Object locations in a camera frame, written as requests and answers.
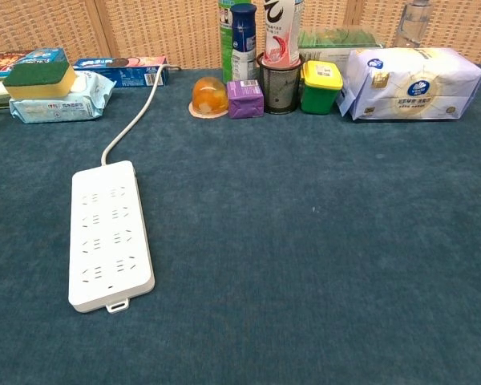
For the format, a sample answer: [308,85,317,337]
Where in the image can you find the blue table mat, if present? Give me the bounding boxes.
[0,63,481,385]

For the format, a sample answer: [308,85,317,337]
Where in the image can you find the small purple box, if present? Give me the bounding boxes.
[226,79,265,120]

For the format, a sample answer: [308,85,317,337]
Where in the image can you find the orange jelly cup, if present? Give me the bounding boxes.
[188,75,229,120]

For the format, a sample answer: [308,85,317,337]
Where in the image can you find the black mesh cup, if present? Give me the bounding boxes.
[256,53,305,116]

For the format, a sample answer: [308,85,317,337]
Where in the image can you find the green container with yellow lid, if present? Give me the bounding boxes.
[299,59,344,116]

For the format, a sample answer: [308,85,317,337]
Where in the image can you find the white power strip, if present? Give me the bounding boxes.
[67,160,156,314]

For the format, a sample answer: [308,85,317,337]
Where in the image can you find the green chips can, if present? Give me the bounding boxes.
[217,0,236,84]

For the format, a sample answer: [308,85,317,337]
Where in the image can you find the blue and pink Oreo box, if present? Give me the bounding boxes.
[72,55,172,88]

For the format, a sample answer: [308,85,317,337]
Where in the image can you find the dark blue spray can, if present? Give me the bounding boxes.
[229,2,259,83]

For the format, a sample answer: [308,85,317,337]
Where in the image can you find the white and pink drink bottle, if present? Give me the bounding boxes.
[262,0,305,68]

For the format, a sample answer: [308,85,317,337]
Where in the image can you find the clear box of green packets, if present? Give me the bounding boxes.
[297,26,386,61]

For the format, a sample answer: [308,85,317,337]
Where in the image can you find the woven folding screen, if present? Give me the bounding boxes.
[0,0,481,71]

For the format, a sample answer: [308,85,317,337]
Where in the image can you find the light blue wet wipes pack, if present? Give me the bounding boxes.
[8,71,117,124]

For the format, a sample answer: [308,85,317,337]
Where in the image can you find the white tissue pack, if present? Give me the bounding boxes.
[336,47,481,121]

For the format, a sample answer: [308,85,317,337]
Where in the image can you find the green and yellow sponge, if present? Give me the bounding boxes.
[2,59,78,100]

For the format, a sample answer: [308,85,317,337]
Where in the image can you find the clear water bottle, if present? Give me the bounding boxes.
[391,0,433,50]

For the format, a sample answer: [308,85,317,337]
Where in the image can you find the brown and blue cookie box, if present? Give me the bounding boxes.
[0,47,71,79]

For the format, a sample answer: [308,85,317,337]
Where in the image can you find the white power strip cable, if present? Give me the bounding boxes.
[100,63,184,166]

